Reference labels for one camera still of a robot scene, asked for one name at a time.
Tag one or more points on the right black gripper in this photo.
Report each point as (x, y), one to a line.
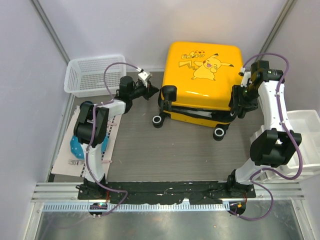
(238, 100)

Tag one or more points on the silver fork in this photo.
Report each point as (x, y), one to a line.
(76, 162)

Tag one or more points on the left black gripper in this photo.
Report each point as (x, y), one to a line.
(149, 91)

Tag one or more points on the white perforated plastic basket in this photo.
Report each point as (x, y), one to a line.
(88, 77)

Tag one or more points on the yellow cartoon hard-shell suitcase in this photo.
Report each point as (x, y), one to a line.
(197, 85)

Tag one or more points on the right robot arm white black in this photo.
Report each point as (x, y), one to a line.
(274, 144)

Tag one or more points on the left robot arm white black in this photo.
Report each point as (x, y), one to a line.
(91, 130)

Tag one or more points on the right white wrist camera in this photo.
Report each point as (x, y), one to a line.
(246, 75)

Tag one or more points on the aluminium rail frame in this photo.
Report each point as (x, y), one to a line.
(62, 197)

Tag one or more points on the small blue cup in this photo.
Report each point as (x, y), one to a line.
(87, 102)

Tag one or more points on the blue dotted plate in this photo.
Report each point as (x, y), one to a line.
(77, 151)

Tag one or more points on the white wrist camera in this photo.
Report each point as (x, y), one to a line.
(246, 75)
(144, 76)

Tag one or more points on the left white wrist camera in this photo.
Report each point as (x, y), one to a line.
(144, 76)

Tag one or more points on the patterned white placemat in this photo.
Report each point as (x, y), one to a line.
(61, 165)

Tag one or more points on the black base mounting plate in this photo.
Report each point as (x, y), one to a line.
(164, 192)

